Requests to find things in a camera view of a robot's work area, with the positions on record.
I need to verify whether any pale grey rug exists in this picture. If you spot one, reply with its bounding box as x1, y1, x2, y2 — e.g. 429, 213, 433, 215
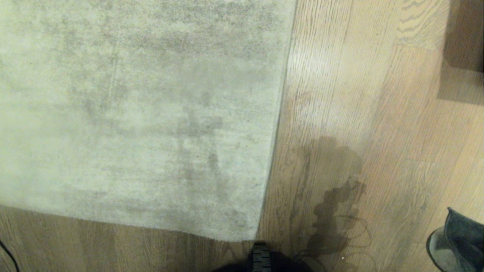
0, 0, 298, 242

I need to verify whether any dark grey cloth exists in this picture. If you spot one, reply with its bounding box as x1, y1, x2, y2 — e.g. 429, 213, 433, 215
426, 207, 484, 272

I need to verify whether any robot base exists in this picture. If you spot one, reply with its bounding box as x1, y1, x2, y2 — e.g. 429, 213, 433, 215
212, 242, 314, 272

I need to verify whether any black cable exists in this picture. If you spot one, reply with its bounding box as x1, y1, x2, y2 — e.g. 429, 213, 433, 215
0, 240, 20, 272

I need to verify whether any dark wooden furniture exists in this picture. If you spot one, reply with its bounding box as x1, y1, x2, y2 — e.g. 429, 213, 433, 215
442, 0, 484, 74

